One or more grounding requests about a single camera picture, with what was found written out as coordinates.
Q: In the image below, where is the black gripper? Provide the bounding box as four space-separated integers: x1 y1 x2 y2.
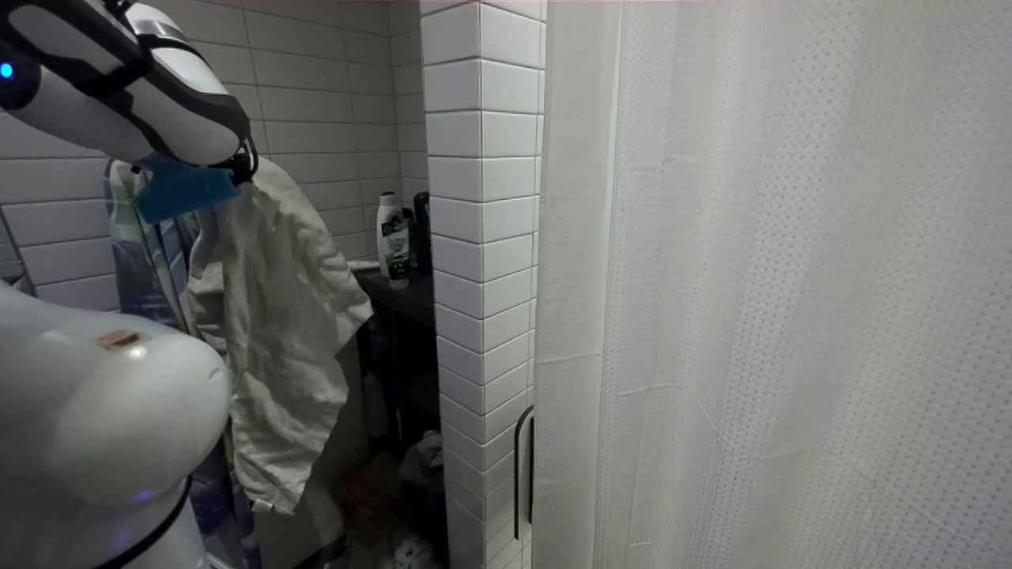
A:
219 137 263 191

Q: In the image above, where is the white terry towel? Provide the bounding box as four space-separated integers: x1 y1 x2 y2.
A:
180 155 381 519

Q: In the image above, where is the pale green white towel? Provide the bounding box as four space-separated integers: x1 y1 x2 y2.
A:
105 155 149 244

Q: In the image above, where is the blue cloth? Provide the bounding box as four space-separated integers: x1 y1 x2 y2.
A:
130 152 255 228

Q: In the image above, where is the white bottle with label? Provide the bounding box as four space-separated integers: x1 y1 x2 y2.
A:
373 191 416 286

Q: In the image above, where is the black bottle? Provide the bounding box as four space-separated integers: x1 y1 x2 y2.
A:
410 191 434 279

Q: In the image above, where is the black shelf unit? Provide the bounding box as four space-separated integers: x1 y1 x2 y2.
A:
348 262 453 567

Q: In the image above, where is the grey crumpled cloth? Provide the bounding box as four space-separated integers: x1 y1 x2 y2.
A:
398 426 451 491

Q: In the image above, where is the white shower curtain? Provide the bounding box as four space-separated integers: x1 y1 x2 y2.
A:
533 0 1012 569

